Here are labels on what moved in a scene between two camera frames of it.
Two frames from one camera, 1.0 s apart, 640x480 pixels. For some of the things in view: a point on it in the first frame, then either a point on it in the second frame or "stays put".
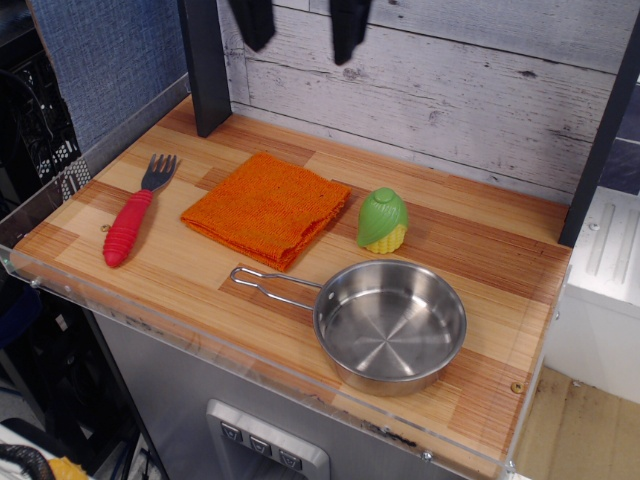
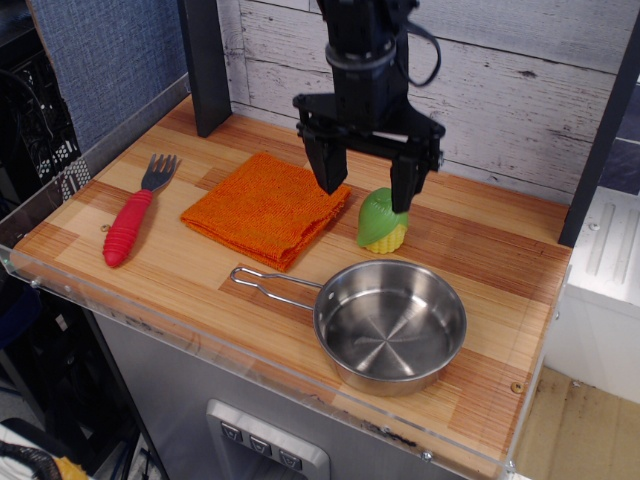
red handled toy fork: (122, 231) stays put
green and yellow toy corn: (383, 220) stays put
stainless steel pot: (382, 327) stays put
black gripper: (349, 22) to (370, 110)
